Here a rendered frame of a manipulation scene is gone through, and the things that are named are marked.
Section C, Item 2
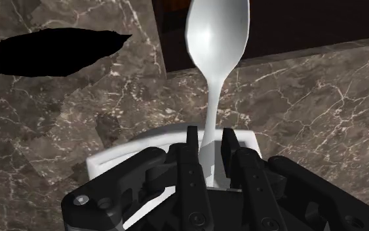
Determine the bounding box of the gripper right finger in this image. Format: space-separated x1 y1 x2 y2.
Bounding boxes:
220 127 369 231

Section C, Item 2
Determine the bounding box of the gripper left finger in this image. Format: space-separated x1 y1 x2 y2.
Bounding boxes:
61 125 216 231

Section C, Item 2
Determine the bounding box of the white plastic spoon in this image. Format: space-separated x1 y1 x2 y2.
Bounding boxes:
185 0 251 190

